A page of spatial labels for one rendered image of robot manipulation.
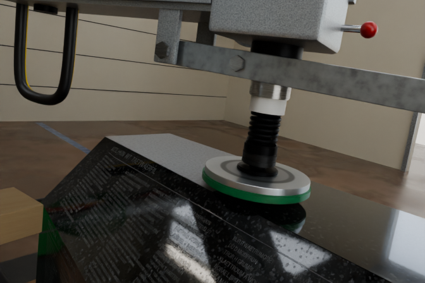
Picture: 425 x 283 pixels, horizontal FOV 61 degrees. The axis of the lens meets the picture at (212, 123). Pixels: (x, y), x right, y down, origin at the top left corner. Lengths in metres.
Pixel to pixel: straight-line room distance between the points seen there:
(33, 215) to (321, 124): 5.90
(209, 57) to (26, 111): 4.98
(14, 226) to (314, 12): 0.57
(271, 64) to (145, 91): 5.75
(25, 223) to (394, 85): 0.62
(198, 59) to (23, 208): 0.40
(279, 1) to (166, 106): 6.11
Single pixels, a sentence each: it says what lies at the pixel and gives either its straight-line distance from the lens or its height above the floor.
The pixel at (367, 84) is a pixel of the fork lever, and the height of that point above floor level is 1.10.
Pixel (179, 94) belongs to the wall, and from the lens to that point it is 6.80.
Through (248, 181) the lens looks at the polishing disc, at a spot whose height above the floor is 0.90.
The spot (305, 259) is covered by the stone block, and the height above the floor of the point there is 0.83.
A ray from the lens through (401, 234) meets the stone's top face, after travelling 0.73.
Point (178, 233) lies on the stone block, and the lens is 0.71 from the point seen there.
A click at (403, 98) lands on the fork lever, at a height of 1.08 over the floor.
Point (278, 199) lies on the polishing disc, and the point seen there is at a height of 0.88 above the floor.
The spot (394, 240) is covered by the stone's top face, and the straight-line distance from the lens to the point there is 0.70.
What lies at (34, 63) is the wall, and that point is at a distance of 5.54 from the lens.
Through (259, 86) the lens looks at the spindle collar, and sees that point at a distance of 0.68.
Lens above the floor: 1.09
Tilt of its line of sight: 9 degrees down
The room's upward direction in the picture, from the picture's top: 8 degrees clockwise
